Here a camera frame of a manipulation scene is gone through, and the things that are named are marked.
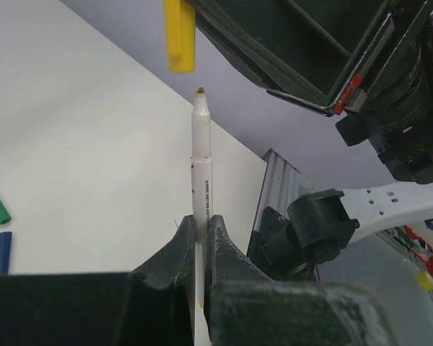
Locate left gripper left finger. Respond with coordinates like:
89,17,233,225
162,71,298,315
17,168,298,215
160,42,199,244
0,216,196,345

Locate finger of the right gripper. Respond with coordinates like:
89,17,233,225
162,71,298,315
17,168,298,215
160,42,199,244
191,1,389,117

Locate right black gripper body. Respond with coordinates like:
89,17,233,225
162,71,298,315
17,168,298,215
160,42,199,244
336,1,433,184

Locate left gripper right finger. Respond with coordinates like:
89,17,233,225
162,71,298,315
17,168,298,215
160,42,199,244
206,215,397,345

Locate yellow pen cap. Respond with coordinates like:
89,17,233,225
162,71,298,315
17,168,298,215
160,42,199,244
164,0,196,74

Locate yellow-end white marker pen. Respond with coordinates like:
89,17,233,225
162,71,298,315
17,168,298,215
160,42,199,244
191,87,214,307

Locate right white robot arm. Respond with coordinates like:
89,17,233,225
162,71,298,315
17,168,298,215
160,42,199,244
192,1,433,267

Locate blue pen cap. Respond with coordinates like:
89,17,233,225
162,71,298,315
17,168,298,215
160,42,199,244
0,231,13,275

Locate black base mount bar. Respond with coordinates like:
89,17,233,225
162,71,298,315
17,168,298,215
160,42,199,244
247,207,318,282

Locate aluminium frame rail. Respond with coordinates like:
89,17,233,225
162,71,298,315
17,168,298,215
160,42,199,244
255,149,315,221

